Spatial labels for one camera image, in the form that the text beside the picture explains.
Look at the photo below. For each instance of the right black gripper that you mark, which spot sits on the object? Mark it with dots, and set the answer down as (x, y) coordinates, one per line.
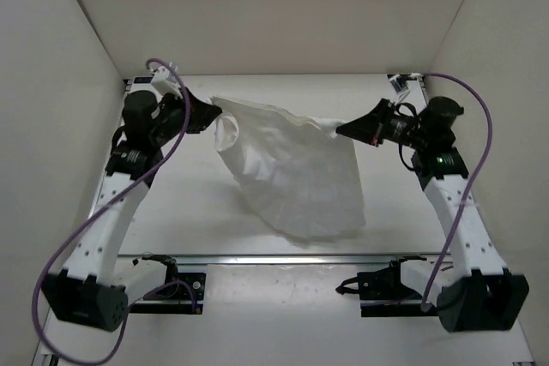
(371, 127)

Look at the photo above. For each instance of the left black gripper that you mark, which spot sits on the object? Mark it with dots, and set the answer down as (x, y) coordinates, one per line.
(202, 112)

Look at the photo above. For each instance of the white skirt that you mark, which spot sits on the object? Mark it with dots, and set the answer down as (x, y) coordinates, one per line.
(295, 172)

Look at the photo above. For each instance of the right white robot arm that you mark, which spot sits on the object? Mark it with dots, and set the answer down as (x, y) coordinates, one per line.
(478, 293)

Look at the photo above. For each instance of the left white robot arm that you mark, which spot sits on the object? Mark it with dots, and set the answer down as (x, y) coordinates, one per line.
(85, 290)

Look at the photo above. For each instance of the left blue corner sticker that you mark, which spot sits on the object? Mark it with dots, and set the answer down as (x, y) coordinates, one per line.
(142, 80)

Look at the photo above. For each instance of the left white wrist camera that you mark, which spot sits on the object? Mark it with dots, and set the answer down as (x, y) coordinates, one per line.
(165, 82)

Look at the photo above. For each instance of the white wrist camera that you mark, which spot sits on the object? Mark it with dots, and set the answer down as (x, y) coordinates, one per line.
(165, 82)
(400, 84)

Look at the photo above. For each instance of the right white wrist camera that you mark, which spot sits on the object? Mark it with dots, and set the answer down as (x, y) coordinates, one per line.
(400, 84)

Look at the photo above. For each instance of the right aluminium table rail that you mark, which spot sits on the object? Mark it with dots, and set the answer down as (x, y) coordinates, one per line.
(443, 170)

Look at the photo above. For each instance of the left aluminium table rail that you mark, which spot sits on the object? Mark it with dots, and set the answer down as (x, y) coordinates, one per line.
(127, 86)

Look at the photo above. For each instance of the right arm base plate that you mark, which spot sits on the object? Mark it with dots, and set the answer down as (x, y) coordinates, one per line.
(382, 294)

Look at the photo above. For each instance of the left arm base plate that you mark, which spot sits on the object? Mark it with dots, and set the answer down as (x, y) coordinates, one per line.
(185, 297)

